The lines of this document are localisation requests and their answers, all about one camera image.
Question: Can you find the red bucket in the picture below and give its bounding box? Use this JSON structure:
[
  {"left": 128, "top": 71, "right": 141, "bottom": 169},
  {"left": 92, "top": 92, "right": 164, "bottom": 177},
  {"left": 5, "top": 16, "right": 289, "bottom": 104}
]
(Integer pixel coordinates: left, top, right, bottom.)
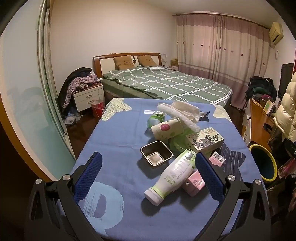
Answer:
[{"left": 91, "top": 100, "right": 106, "bottom": 118}]

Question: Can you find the floral print box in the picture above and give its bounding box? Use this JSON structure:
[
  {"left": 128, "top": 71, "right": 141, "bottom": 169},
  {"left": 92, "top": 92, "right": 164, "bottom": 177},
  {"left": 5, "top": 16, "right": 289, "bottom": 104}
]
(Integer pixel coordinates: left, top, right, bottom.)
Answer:
[{"left": 185, "top": 127, "right": 225, "bottom": 153}]

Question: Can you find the square metal tray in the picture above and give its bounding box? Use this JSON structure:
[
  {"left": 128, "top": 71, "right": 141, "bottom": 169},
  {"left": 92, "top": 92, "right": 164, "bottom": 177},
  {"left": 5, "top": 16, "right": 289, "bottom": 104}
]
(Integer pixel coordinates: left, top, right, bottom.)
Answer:
[{"left": 140, "top": 141, "right": 174, "bottom": 166}]

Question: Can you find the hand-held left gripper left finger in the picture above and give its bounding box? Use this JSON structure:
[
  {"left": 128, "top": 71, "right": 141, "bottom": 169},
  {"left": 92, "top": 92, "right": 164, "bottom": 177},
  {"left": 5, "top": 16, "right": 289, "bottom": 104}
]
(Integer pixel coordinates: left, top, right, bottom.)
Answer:
[{"left": 24, "top": 152, "right": 104, "bottom": 241}]

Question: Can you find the wooden bed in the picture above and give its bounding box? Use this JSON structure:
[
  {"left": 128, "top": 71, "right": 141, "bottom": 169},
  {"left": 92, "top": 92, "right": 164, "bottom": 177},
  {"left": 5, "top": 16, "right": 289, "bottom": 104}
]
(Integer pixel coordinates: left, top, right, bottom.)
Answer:
[{"left": 92, "top": 52, "right": 233, "bottom": 107}]

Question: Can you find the brown pillow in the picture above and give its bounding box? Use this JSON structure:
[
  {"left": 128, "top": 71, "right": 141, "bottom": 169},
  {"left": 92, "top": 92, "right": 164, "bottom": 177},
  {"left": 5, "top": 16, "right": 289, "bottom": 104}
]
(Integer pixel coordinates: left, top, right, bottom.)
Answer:
[
  {"left": 137, "top": 55, "right": 158, "bottom": 67},
  {"left": 113, "top": 55, "right": 135, "bottom": 70}
]

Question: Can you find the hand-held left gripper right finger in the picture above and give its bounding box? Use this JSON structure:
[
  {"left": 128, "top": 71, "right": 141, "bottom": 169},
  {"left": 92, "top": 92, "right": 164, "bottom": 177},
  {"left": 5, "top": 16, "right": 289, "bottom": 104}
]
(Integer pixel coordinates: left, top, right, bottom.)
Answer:
[{"left": 195, "top": 152, "right": 272, "bottom": 241}]

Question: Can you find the blue printed tablecloth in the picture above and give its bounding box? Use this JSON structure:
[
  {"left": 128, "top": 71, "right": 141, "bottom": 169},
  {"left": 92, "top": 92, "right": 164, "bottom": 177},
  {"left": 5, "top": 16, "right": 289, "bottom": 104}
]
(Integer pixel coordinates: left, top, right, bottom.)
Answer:
[{"left": 55, "top": 97, "right": 269, "bottom": 241}]

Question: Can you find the white nightstand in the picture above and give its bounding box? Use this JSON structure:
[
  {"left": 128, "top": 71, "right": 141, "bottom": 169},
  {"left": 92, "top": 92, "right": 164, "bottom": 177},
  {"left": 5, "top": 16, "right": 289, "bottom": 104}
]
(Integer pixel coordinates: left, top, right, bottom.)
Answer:
[{"left": 73, "top": 83, "right": 104, "bottom": 113}]

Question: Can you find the black television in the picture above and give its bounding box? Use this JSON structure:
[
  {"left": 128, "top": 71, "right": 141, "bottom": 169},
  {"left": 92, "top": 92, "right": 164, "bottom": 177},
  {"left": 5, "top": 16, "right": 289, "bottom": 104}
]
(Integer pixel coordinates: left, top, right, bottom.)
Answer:
[{"left": 277, "top": 62, "right": 295, "bottom": 100}]

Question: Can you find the wooden desk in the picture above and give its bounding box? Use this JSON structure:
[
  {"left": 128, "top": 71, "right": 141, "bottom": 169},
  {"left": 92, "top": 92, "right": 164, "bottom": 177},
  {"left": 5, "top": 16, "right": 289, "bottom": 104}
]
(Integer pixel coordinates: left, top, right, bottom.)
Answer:
[{"left": 242, "top": 97, "right": 278, "bottom": 144}]

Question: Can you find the green checked duvet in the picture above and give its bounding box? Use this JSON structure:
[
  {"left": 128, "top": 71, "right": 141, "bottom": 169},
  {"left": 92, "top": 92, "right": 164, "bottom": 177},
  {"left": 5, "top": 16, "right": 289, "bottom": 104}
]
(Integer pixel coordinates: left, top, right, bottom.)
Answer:
[{"left": 102, "top": 66, "right": 233, "bottom": 105}]

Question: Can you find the green plastic bag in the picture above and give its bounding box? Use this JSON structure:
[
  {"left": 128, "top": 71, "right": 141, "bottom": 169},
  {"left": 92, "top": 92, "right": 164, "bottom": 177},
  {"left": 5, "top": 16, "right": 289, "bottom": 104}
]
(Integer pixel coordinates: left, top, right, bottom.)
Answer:
[{"left": 170, "top": 134, "right": 192, "bottom": 153}]

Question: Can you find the white foam wrap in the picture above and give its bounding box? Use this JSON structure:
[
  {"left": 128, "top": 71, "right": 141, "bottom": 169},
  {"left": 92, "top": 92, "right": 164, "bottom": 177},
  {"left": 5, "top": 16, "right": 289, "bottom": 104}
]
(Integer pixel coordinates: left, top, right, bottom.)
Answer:
[{"left": 157, "top": 100, "right": 201, "bottom": 132}]

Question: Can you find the clear plastic cup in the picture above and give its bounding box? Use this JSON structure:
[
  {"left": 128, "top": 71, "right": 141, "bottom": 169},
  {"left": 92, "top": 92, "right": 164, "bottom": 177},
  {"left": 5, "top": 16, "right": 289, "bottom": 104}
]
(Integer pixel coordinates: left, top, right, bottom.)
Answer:
[{"left": 147, "top": 111, "right": 165, "bottom": 132}]

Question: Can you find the pink carton with barcode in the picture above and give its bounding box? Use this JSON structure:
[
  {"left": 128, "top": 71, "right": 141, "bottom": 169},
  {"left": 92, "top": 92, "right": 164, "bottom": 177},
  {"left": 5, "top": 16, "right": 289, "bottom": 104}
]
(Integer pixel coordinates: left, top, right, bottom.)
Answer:
[{"left": 208, "top": 152, "right": 226, "bottom": 166}]

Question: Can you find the wall air conditioner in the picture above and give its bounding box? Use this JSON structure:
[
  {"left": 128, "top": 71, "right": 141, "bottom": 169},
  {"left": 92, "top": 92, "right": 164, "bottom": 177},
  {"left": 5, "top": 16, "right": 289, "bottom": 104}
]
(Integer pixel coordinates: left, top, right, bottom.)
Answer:
[{"left": 269, "top": 22, "right": 284, "bottom": 45}]

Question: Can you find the yellow-rimmed dark trash bin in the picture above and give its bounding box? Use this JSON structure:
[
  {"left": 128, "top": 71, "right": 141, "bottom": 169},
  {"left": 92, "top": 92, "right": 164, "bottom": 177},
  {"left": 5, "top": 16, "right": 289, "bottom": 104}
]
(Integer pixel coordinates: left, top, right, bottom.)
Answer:
[{"left": 248, "top": 144, "right": 278, "bottom": 181}]

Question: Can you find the sliding wardrobe door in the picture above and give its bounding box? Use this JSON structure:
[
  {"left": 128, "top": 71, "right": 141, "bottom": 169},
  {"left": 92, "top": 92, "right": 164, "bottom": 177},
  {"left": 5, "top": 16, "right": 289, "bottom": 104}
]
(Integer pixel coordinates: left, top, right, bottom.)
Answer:
[{"left": 0, "top": 0, "right": 77, "bottom": 181}]

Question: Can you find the white plastic bottle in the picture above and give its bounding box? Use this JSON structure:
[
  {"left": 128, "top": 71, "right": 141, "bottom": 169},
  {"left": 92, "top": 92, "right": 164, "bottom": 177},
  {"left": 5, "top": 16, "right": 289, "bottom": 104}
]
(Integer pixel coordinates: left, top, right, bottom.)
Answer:
[{"left": 144, "top": 149, "right": 197, "bottom": 206}]

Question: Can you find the pile of dark clothes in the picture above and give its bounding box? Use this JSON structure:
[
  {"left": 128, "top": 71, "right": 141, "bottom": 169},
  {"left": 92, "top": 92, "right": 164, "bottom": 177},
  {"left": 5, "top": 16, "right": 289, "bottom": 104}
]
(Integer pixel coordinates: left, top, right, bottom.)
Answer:
[{"left": 245, "top": 76, "right": 277, "bottom": 101}]

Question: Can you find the pink and white curtain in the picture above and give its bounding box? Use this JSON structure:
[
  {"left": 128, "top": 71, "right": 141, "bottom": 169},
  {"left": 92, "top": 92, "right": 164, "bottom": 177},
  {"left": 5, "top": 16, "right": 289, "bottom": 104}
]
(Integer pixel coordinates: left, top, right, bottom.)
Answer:
[{"left": 176, "top": 13, "right": 271, "bottom": 108}]

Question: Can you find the white puffer jacket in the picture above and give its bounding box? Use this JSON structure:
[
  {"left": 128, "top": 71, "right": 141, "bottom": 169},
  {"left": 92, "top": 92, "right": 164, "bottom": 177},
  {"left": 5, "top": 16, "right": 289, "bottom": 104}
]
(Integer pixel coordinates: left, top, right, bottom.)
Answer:
[{"left": 273, "top": 72, "right": 296, "bottom": 142}]

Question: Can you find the paper cup with pink print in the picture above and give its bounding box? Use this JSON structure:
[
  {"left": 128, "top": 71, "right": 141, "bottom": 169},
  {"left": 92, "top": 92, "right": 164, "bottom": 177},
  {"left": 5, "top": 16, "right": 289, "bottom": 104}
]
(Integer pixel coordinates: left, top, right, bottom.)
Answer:
[{"left": 151, "top": 117, "right": 184, "bottom": 141}]

